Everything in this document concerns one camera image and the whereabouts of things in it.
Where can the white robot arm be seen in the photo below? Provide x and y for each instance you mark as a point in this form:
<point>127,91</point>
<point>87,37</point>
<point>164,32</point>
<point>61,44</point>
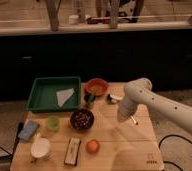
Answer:
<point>139,91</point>

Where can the green plastic cup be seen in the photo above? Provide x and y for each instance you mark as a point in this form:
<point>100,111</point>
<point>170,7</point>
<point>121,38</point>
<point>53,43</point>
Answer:
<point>52,123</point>

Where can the white cup on shelf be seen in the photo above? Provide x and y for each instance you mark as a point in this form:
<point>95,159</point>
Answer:
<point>73,19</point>

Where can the white paper cup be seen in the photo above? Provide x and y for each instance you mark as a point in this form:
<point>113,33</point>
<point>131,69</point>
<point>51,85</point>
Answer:
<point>41,148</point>

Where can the orange plastic bowl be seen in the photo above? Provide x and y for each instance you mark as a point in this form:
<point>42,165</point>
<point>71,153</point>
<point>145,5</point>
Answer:
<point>97,86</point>

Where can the white folded paper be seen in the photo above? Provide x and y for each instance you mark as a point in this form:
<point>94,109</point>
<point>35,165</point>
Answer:
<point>63,96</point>

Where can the dark bowl with food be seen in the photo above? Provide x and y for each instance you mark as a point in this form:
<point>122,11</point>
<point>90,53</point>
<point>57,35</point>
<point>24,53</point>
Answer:
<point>82,119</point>

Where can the green plastic tray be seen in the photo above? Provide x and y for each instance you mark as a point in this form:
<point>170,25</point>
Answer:
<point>43,96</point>

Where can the orange fruit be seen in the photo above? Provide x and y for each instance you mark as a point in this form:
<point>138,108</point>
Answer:
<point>92,146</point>

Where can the rectangular brown box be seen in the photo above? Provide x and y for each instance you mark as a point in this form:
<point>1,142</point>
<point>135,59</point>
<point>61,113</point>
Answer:
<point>71,156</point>

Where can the blue sponge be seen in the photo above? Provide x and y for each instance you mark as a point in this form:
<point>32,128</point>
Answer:
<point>29,130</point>

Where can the white handled dish brush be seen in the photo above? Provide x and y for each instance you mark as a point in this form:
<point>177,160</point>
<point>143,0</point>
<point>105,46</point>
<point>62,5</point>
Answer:
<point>113,98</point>

